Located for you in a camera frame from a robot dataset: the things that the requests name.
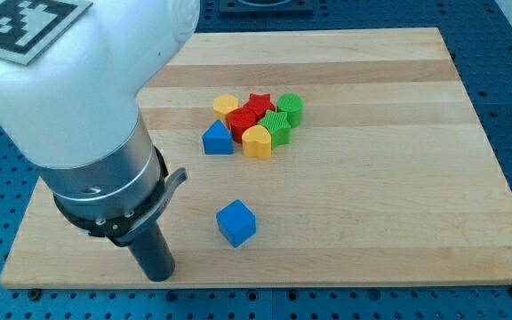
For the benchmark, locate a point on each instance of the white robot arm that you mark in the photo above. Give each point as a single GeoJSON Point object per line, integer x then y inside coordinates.
{"type": "Point", "coordinates": [70, 72]}

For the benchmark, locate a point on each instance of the green star block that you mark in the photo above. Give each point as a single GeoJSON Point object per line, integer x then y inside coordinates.
{"type": "Point", "coordinates": [278, 127]}

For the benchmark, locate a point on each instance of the red star block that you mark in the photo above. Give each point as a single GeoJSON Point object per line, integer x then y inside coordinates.
{"type": "Point", "coordinates": [259, 104]}

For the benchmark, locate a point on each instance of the yellow heart block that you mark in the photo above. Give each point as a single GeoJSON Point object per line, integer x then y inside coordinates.
{"type": "Point", "coordinates": [256, 142]}

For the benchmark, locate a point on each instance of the blue triangular prism block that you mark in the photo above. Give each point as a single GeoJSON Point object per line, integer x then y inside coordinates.
{"type": "Point", "coordinates": [217, 140]}

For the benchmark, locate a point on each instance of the red cylinder block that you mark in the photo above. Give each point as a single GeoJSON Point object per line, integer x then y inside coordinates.
{"type": "Point", "coordinates": [239, 121]}

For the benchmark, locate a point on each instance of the yellow hexagon block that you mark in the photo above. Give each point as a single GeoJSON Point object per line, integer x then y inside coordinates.
{"type": "Point", "coordinates": [223, 105]}

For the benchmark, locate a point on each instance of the blue cube block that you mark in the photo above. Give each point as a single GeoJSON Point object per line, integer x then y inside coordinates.
{"type": "Point", "coordinates": [236, 222]}

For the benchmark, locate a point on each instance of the green cylinder block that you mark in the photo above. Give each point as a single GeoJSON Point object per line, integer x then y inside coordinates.
{"type": "Point", "coordinates": [292, 104]}

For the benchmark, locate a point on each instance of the wooden board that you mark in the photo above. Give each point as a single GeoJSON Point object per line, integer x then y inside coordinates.
{"type": "Point", "coordinates": [390, 180]}

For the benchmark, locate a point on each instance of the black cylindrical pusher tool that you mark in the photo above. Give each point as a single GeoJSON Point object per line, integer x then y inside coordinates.
{"type": "Point", "coordinates": [148, 246]}

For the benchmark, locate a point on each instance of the grey tool clamp lever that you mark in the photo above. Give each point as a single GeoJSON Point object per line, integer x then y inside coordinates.
{"type": "Point", "coordinates": [123, 227]}

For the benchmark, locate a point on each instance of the black and white fiducial tag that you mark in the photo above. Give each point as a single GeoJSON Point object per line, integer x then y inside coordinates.
{"type": "Point", "coordinates": [28, 27]}

